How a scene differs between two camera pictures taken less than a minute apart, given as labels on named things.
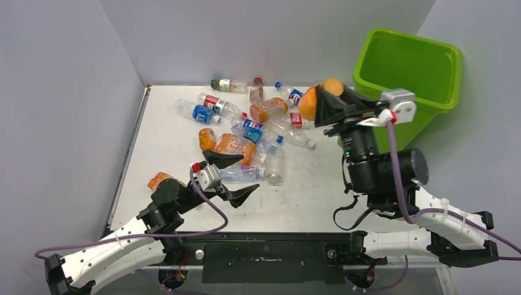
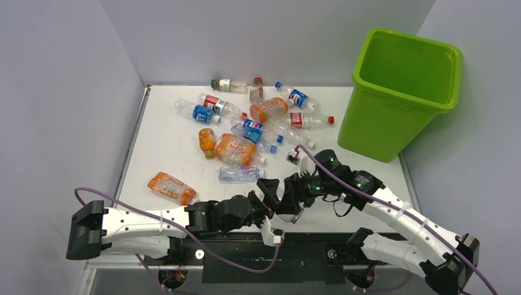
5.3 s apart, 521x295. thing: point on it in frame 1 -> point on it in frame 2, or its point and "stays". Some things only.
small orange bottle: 207,138 stays
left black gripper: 220,160 -> 268,187
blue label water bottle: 199,112 stays
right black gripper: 341,113 -> 290,203
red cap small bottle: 256,94 stays
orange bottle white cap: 262,111 stays
